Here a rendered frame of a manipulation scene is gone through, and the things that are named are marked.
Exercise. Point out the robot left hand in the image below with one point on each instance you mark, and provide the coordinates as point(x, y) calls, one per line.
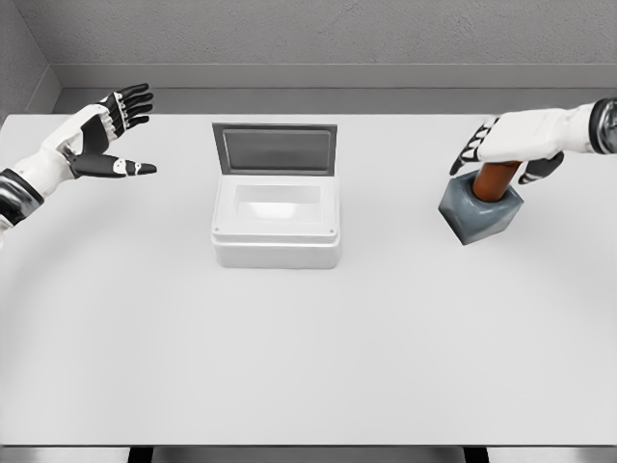
point(91, 132)

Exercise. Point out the grey box lid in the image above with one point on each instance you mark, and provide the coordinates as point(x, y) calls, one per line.
point(275, 147)

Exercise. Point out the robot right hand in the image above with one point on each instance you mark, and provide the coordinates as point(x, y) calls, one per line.
point(523, 135)

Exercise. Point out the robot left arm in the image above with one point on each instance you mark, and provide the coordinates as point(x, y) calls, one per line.
point(29, 181)

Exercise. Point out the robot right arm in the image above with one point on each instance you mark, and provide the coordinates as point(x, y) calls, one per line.
point(595, 128)

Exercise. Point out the white box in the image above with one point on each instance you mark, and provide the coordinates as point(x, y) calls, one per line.
point(276, 226)

